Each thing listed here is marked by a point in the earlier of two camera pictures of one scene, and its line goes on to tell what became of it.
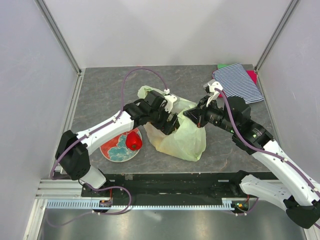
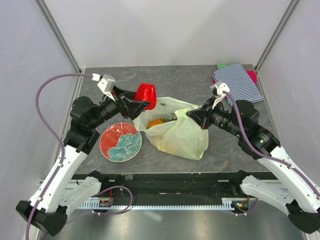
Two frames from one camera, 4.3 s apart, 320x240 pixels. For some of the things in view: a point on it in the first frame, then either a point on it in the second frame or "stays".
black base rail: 151,187 stays
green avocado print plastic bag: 188,141 stays
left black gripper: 166,127 -> 133,108
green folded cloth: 221,65 stays
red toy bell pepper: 133,141 -> 146,92
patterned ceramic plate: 116,149 stays
